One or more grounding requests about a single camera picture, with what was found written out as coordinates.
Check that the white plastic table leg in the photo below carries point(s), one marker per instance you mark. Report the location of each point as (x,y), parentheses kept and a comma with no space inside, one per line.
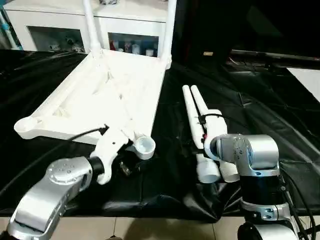
(91,25)
(168,30)
(197,97)
(190,107)

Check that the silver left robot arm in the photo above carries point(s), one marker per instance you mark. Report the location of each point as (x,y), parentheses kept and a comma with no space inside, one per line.
(50,187)

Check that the black work mat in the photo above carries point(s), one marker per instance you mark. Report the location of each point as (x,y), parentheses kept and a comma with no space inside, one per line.
(150,185)

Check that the small yellow label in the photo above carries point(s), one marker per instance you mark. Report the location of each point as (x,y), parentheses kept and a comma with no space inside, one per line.
(208,53)

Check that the small grey patterned ornament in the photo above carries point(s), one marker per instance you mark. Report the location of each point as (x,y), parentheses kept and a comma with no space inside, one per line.
(107,2)

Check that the white glass door cabinet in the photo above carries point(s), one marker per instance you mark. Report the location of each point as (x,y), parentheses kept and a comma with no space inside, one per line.
(50,17)

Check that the long black rod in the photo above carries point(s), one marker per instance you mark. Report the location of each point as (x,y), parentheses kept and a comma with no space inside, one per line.
(275,56)

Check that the teal and white pole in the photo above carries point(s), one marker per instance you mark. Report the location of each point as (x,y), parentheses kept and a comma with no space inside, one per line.
(6,27)

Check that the flat white board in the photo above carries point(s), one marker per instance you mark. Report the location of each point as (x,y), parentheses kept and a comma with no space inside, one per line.
(310,82)

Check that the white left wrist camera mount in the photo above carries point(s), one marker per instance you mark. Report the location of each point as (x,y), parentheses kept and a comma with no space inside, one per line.
(110,145)

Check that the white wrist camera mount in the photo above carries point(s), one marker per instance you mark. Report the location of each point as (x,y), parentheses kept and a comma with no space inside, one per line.
(110,145)
(215,125)

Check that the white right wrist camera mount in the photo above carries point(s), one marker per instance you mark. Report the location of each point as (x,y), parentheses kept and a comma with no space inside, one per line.
(215,125)

